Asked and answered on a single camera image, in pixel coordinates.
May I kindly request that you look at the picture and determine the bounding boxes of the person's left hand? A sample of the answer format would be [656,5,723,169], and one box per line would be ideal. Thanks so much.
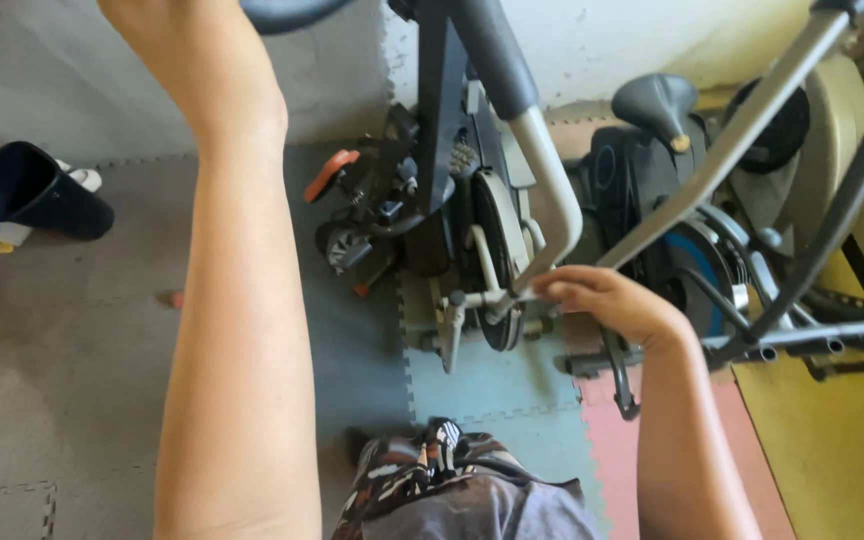
[98,0,289,141]

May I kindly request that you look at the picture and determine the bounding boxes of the person's right hand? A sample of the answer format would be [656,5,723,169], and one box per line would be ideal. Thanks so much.
[531,264,696,354]

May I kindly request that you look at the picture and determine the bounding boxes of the grey handlebar tube foam grip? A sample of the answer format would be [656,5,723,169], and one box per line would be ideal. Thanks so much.
[443,0,585,301]

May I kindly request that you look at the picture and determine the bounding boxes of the light blue foam mat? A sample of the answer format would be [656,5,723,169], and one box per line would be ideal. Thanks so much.
[402,330,612,540]

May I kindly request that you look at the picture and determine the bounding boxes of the dark exercise bike blue flywheel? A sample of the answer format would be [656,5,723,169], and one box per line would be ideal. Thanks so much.
[563,45,864,421]

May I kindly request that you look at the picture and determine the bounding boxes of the black exercise bike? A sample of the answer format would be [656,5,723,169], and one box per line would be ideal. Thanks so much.
[304,0,561,376]

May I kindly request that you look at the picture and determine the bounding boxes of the black bike saddle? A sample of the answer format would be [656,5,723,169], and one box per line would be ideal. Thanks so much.
[612,73,700,155]

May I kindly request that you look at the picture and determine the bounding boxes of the slate blue foam mat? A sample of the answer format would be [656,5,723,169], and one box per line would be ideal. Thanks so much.
[284,142,415,451]

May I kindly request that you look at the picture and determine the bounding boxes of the black transport wheel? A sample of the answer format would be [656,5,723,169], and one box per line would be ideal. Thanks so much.
[315,221,375,276]

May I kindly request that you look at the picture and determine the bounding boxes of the patterned shorts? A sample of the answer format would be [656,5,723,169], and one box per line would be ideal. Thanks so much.
[330,418,585,540]

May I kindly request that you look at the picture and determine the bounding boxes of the grey shirt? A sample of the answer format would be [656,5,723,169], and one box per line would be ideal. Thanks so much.
[360,474,603,540]

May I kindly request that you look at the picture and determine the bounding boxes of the straight grey metal tube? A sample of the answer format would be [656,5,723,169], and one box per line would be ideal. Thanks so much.
[597,0,864,271]

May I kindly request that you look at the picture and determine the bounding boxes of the orange lever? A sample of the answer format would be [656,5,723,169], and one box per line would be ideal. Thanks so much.
[303,148,362,205]

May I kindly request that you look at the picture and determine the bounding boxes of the beige flywheel cover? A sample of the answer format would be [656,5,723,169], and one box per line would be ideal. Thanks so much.
[777,52,864,301]

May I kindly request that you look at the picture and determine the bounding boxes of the yellow foam mat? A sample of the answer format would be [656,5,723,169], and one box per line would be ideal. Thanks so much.
[732,352,864,540]

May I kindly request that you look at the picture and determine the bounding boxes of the white slipper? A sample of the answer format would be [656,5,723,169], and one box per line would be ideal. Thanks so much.
[55,159,103,193]

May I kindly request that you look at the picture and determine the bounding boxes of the grey foam floor mat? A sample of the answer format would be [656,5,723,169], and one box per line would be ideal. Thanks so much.
[0,153,204,540]

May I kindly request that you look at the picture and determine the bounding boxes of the black slipper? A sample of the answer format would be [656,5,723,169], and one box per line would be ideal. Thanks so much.
[0,141,116,243]

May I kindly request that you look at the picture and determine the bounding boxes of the dark curved handlebar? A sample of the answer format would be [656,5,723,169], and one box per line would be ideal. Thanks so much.
[240,0,359,36]

